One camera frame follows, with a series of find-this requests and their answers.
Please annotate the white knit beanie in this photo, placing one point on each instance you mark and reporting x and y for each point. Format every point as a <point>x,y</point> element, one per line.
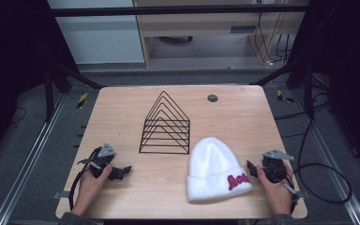
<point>214,170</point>

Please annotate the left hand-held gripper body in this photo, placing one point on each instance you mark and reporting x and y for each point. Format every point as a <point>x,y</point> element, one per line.
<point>102,158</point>

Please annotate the wooden desk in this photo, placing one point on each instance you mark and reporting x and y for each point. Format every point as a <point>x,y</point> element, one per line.
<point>197,25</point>

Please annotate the person's left hand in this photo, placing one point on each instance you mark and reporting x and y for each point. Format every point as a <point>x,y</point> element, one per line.
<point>91,186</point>

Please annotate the person's right hand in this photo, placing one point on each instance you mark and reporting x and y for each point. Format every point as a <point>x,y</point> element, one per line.
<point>275,195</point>

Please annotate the white cabinet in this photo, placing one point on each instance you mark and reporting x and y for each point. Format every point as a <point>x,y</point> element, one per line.
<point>101,34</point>

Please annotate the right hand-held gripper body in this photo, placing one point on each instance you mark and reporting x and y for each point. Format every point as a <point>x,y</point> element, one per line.
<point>274,167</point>

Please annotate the yellow black striped tape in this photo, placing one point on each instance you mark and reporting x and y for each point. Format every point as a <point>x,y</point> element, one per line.
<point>283,97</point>
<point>82,100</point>

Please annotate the black metal frame bar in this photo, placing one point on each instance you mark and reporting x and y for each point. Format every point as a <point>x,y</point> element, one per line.
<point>168,11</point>

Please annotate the grey table grommet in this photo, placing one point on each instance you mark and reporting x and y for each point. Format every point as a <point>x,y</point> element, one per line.
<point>212,98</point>

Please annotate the person's right sleeve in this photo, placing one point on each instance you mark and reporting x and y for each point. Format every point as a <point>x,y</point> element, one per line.
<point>282,219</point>

